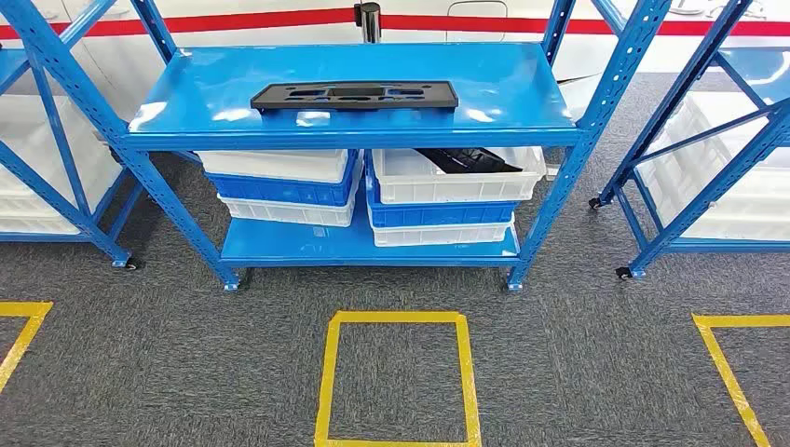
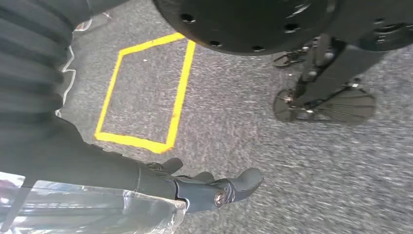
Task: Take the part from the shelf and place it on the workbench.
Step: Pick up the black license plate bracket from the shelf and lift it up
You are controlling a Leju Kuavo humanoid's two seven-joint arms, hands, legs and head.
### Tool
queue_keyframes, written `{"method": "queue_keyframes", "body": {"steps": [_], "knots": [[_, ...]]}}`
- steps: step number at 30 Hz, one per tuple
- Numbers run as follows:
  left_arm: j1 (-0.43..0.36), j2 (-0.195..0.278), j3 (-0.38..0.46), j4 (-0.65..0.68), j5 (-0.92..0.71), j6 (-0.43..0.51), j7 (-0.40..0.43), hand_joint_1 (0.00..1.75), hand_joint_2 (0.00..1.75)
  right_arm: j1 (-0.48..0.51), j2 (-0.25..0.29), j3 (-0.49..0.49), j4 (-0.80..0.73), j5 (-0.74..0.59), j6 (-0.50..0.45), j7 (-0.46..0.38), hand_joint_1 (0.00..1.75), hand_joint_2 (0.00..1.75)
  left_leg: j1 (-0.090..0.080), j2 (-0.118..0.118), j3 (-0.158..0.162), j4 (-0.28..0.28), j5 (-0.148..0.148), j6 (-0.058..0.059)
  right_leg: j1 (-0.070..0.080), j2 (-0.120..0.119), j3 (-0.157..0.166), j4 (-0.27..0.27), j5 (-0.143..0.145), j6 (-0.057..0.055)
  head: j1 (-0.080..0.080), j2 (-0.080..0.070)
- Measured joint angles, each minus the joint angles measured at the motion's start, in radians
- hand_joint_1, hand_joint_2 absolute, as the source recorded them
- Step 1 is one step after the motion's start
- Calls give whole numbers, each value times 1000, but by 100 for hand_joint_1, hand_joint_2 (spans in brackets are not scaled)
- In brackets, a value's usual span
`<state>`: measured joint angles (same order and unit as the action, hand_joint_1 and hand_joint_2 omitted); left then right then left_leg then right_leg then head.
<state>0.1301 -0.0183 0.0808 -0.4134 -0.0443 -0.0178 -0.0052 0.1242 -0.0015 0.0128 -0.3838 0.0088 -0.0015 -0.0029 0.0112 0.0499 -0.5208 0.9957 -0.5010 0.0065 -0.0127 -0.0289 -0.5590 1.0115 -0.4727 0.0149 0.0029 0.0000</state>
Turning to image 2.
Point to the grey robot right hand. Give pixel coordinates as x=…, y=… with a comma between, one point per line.
x=96, y=168

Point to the yellow floor tape rectangle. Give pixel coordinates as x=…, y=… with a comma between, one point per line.
x=180, y=97

